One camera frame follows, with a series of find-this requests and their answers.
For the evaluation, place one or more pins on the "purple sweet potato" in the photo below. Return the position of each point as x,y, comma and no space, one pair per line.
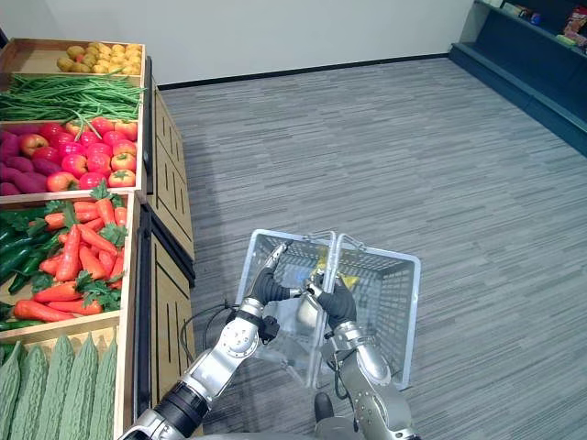
23,129
29,183
46,167
7,189
20,163
9,146

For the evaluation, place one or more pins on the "red yellow apple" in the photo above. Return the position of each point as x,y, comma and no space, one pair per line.
33,144

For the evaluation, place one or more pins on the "green bitter gourd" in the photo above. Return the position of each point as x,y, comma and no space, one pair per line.
81,389
29,394
9,394
104,389
56,389

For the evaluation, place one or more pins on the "robot right arm silver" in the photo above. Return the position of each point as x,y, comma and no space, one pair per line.
367,362

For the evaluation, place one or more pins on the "grey plastic shopping basket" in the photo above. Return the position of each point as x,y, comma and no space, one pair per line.
390,293

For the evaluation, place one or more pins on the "black metal stand rail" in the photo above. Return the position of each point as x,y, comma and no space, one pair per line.
149,119
144,311

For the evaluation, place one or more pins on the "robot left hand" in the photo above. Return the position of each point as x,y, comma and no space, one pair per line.
271,288

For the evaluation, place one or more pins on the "yellow snack packet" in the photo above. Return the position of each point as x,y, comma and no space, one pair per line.
345,278

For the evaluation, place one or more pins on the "dark robot foot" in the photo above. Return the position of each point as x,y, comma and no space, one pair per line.
323,406

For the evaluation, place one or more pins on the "dark green cucumber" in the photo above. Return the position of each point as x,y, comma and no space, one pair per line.
20,244
22,278
18,325
11,265

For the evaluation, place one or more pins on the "clear plastic bag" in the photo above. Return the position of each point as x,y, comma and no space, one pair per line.
289,330

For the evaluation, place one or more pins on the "red snack packet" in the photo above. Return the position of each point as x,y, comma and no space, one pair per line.
577,24

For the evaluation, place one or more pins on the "brown potato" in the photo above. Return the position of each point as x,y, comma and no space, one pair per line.
65,63
81,68
75,51

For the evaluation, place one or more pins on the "pile of green beans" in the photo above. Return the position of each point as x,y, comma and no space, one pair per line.
69,96

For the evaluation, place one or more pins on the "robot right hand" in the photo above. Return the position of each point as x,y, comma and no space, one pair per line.
341,303

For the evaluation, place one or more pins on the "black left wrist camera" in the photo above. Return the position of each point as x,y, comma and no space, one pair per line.
270,328

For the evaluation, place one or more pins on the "wooden produce stand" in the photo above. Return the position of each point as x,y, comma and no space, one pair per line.
172,183
167,321

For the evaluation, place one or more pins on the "robot left arm silver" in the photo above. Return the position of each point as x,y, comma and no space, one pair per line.
234,344

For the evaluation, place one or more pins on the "pile of yellow lemons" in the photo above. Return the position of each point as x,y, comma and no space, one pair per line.
117,57

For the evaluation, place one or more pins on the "orange carrot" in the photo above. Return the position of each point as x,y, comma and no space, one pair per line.
120,216
78,307
69,254
57,293
118,271
98,239
87,206
105,210
50,266
91,264
41,311

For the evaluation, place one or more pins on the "dark blue shop shelf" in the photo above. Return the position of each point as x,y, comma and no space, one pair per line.
523,59

